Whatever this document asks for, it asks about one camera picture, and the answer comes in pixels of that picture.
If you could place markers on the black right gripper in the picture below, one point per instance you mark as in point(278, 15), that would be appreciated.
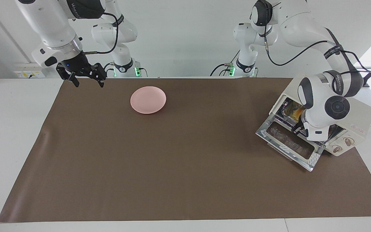
point(77, 64)

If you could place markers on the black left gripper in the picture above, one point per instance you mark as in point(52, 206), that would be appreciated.
point(299, 129)

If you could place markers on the sliced golden bread loaf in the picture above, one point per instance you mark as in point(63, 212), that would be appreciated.
point(297, 112)

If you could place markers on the aluminium foil tray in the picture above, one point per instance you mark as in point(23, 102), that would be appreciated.
point(287, 106)

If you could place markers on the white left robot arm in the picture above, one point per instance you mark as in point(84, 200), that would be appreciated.
point(301, 25)

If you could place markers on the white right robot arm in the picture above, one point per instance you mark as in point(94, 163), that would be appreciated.
point(47, 22)

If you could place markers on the glass oven door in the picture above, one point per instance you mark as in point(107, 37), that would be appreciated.
point(288, 145)

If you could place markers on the cream oven knob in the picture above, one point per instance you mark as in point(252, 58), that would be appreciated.
point(337, 149)
point(348, 141)

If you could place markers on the cream toaster oven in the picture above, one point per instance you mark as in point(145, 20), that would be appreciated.
point(367, 112)

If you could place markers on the green lit base connector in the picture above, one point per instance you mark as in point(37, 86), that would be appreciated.
point(232, 69)
point(137, 69)

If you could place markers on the pink round plate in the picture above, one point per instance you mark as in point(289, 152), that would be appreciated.
point(148, 100)

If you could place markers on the brown table mat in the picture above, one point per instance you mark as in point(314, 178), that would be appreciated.
point(185, 180)

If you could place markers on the white wall socket box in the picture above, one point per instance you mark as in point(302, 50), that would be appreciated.
point(31, 70)

